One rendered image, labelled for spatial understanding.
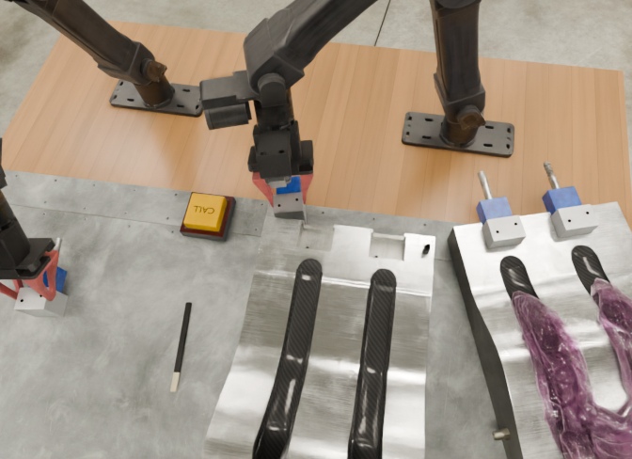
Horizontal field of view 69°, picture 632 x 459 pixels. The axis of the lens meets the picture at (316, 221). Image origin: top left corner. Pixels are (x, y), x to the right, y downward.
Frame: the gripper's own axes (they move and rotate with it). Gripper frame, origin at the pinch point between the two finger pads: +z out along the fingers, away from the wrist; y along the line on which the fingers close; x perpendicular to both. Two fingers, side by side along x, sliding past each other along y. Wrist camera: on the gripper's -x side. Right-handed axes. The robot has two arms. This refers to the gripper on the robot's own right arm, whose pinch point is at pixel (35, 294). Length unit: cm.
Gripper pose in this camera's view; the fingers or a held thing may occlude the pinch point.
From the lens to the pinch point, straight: 87.7
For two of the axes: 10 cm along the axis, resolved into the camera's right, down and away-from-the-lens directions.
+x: 0.5, -5.9, 8.0
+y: 10.0, -0.2, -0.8
